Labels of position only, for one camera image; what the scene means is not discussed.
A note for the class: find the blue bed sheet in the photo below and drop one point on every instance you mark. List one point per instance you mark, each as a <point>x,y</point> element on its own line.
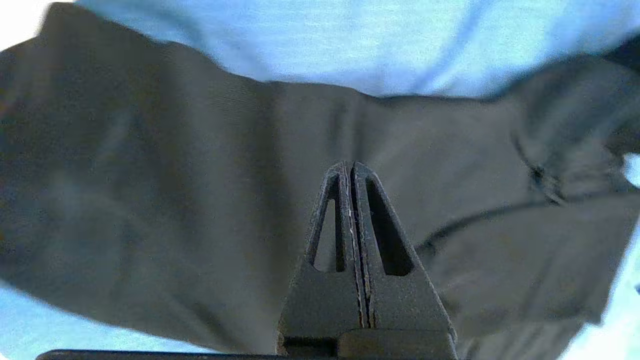
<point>375,45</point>

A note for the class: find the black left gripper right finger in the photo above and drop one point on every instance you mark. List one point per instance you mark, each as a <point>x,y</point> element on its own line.
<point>405,305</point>

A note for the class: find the black zip hoodie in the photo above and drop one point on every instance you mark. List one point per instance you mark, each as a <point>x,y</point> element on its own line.
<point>200,200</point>

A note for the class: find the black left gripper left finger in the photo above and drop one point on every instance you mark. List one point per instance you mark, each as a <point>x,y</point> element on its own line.
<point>320,305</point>

